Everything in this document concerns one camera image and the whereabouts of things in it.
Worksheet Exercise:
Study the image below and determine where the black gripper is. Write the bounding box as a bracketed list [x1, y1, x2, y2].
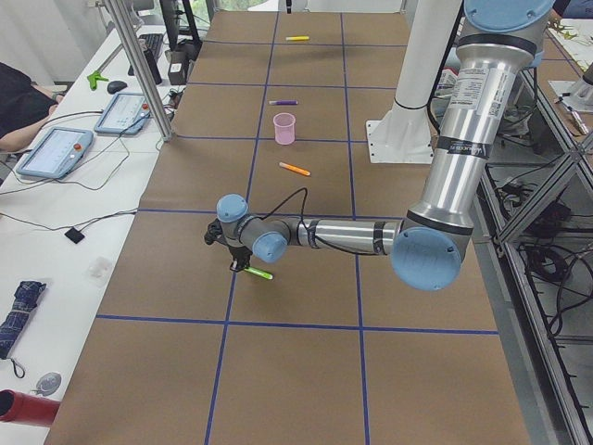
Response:
[230, 247, 251, 272]

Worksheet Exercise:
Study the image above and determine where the green highlighter pen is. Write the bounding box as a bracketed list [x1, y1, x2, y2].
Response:
[245, 267, 273, 280]

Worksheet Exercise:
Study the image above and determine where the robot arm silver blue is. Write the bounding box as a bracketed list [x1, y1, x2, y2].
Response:
[205, 1, 552, 291]

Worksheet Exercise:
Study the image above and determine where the orange highlighter pen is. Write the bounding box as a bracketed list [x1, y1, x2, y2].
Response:
[279, 162, 311, 177]

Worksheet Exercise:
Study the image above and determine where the pink mesh pen holder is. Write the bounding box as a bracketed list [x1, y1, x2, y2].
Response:
[272, 112, 296, 145]

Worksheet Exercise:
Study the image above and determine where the purple highlighter pen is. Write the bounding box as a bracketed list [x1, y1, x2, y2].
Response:
[268, 99, 298, 106]

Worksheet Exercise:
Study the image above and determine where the yellow highlighter pen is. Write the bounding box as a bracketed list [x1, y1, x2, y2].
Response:
[285, 35, 309, 42]

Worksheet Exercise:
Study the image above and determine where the brown paper table mat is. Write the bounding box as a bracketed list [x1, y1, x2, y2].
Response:
[47, 12, 530, 444]

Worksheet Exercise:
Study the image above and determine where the clear plastic small box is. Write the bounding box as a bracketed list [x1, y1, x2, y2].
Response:
[84, 257, 113, 287]

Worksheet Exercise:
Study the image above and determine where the small black square device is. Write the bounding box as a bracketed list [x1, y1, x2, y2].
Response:
[64, 227, 85, 244]

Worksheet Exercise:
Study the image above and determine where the far teach pendant tablet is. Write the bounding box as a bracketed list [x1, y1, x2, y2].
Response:
[94, 92, 150, 135]

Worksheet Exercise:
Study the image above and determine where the teach pendant tablet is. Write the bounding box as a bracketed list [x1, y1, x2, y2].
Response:
[17, 127, 94, 179]
[94, 92, 150, 135]

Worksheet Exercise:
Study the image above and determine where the blue folded umbrella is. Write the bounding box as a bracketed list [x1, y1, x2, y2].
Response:
[1, 280, 46, 360]

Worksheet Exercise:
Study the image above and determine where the near teach pendant tablet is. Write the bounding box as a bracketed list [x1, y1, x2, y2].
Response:
[17, 127, 94, 179]

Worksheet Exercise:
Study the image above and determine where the black box with label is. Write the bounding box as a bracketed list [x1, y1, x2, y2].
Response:
[166, 43, 198, 85]

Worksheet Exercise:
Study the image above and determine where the black computer mouse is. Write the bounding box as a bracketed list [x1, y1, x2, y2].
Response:
[107, 81, 128, 95]

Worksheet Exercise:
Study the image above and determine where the round metal lid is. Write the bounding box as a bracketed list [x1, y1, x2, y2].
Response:
[34, 372, 62, 397]

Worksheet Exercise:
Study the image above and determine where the black water bottle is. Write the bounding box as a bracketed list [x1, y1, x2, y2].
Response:
[143, 47, 162, 84]

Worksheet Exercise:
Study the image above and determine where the green plastic clamp tool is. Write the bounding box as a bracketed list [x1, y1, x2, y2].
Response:
[86, 70, 108, 91]

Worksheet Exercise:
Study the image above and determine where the black keyboard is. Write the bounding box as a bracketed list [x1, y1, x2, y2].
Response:
[138, 33, 164, 63]

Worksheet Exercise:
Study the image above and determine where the red cylinder bottle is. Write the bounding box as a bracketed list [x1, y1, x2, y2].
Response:
[1, 389, 60, 427]

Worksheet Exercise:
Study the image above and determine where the person in black shirt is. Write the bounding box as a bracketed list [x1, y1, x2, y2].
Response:
[1, 63, 64, 153]

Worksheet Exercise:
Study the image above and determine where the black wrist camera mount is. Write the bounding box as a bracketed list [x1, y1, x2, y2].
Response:
[204, 220, 227, 246]

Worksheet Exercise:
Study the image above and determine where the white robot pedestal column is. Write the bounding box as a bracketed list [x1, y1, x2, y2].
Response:
[366, 0, 462, 164]

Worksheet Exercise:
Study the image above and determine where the aluminium frame post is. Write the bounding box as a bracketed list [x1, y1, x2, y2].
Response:
[104, 0, 173, 142]

